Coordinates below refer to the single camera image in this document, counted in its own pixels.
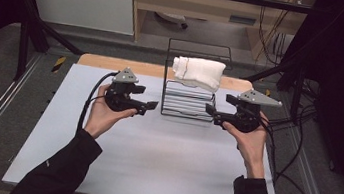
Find white cabinet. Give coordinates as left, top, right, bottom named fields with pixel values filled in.
left=20, top=0, right=139, bottom=36

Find white towel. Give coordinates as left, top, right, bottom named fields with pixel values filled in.
left=169, top=54, right=228, bottom=95

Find yellow black striped marker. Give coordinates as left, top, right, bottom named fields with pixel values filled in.
left=50, top=54, right=67, bottom=75

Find black metal frame stand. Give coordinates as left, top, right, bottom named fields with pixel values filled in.
left=237, top=6, right=318, bottom=123
left=0, top=0, right=90, bottom=90

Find light wooden desk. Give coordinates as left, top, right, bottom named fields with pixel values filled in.
left=123, top=0, right=318, bottom=67

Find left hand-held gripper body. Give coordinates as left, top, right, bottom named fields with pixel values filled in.
left=103, top=65, right=141, bottom=115

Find person's right hand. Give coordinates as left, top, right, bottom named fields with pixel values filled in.
left=215, top=106, right=275, bottom=182

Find black wire rack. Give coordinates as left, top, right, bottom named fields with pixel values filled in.
left=157, top=37, right=235, bottom=125

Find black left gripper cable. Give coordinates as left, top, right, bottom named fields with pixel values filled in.
left=76, top=67, right=121, bottom=137

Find office chair base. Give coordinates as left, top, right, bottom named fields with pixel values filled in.
left=152, top=10, right=191, bottom=30

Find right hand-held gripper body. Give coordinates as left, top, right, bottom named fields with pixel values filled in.
left=231, top=86, right=285, bottom=138

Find person's left hand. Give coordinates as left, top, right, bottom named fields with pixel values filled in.
left=82, top=80, right=142, bottom=145

